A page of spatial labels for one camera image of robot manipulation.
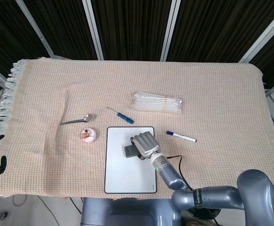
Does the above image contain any grey whiteboard eraser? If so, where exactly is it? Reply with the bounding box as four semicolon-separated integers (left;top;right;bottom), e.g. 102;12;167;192
124;143;142;159

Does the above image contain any blue handled screwdriver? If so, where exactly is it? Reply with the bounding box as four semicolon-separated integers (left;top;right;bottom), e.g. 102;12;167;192
106;107;134;124

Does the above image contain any small white whiteboard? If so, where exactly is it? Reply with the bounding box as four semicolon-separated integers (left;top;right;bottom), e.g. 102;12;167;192
103;126;157;194

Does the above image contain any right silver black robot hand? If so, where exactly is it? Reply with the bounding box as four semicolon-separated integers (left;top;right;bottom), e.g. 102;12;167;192
130;131;162;161

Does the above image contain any black waste bin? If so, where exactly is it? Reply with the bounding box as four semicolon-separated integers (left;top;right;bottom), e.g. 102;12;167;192
188;207;221;223

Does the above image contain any grey robot torso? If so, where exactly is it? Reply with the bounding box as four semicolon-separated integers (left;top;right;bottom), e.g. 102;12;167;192
80;197;182;226

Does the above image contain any blue-capped white marker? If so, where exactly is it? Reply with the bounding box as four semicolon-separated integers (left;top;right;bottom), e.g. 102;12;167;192
166;130;197;143

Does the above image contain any beige waffle weave tablecloth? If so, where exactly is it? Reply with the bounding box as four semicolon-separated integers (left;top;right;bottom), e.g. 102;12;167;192
0;57;274;206

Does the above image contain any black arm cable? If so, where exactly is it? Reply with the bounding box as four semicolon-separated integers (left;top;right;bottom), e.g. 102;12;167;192
166;154;195;192

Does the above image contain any black pleated curtain panel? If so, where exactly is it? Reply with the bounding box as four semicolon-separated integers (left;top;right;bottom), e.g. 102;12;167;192
249;30;274;90
91;0;174;62
166;0;274;63
23;0;100;59
0;0;52;81

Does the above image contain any aluminium frame post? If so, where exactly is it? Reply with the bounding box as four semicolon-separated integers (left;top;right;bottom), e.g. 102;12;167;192
16;0;55;58
238;4;274;64
82;0;104;61
159;0;182;62

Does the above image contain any metal spoon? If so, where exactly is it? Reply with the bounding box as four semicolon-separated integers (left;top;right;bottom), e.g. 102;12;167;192
59;114;93;125

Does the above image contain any clear bag of white sticks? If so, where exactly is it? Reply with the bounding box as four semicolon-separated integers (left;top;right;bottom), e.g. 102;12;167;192
130;93;183;115

